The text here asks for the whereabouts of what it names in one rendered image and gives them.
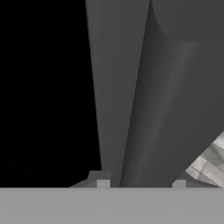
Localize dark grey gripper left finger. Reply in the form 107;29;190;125
69;170;112;189

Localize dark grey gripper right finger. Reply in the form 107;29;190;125
171;171;221;189

